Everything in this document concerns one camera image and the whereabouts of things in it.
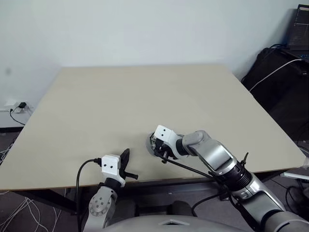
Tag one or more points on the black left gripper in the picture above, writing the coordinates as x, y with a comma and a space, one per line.
122, 174

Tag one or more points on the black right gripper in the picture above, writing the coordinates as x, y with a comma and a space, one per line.
161, 147

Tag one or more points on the small grey round object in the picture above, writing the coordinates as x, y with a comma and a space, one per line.
147, 145

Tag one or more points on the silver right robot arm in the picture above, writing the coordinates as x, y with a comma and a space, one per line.
217, 154

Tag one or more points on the grey robot torso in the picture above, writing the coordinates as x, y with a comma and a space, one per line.
144, 224

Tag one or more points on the dark rounded shape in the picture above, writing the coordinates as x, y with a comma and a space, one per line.
179, 207

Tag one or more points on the black power adapter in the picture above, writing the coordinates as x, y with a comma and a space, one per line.
22, 105

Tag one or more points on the black equipment case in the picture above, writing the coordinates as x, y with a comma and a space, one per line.
277, 101

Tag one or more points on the silver aluminium bar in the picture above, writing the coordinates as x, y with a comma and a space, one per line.
294, 175

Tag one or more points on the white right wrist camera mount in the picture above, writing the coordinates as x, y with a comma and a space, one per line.
163, 133

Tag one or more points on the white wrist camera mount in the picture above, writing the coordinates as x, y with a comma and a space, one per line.
163, 133
109, 164

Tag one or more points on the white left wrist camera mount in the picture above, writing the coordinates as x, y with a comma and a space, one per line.
109, 164

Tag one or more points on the black table frame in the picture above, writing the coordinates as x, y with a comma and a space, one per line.
36, 195

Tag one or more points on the white wall power outlet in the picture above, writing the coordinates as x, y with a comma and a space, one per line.
8, 103

